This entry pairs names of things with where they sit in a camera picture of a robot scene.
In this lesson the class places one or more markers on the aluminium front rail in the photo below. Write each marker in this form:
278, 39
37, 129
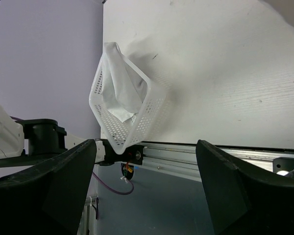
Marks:
189, 161

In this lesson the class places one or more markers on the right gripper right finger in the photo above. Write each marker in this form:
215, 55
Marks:
245, 200

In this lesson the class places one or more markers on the light blue white skirt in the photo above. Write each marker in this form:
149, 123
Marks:
123, 90

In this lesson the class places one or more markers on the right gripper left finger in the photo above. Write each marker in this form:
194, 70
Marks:
48, 198

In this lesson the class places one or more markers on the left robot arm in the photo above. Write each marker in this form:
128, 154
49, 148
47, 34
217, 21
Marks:
27, 142

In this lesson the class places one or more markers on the white plastic basket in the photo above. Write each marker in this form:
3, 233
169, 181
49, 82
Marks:
122, 135

